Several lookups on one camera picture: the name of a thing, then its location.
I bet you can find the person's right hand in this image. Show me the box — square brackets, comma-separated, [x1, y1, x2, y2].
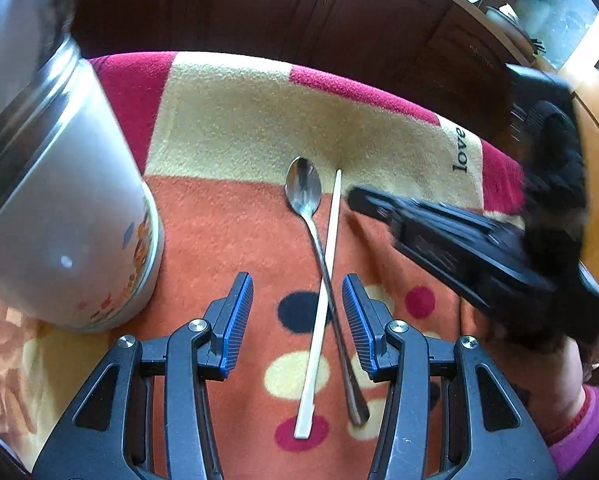
[472, 335, 589, 436]

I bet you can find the person's right forearm pink sleeve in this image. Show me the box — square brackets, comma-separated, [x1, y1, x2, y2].
[544, 385, 599, 478]

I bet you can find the dark wooden cabinet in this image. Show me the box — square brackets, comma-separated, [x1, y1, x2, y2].
[72, 0, 535, 136]

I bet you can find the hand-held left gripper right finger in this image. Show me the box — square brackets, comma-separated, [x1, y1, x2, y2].
[342, 274, 560, 480]

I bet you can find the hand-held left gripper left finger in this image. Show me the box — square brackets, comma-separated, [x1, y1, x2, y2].
[32, 271, 255, 480]

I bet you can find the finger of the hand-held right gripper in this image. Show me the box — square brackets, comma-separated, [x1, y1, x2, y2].
[348, 186, 530, 307]

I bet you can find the white chopstick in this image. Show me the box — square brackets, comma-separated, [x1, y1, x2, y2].
[294, 169, 343, 438]

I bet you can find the small white bowl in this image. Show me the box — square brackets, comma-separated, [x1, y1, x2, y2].
[484, 5, 535, 51]

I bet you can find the floral orange red blanket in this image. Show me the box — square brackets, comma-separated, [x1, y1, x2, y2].
[0, 51, 555, 480]

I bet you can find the white steel-rimmed utensil canister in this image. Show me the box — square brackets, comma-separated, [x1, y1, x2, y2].
[0, 0, 166, 333]

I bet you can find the long-handled small steel spoon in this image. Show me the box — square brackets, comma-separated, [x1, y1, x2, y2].
[284, 156, 371, 427]

